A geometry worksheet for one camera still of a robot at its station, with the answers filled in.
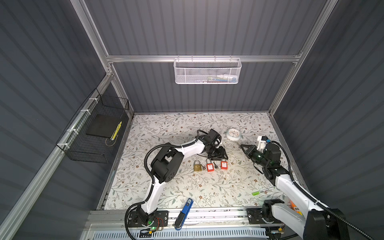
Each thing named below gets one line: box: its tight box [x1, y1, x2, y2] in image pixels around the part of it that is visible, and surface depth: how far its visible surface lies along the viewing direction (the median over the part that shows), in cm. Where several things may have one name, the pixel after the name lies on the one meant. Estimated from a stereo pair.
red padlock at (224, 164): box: [220, 159, 229, 170], surface depth 93 cm
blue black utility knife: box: [174, 198, 194, 231], surface depth 73 cm
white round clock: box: [226, 128, 241, 141], surface depth 106 cm
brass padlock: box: [194, 159, 202, 172], surface depth 93 cm
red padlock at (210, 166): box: [206, 158, 214, 172], surface depth 91 cm
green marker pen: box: [251, 186, 276, 196], surface depth 83 cm
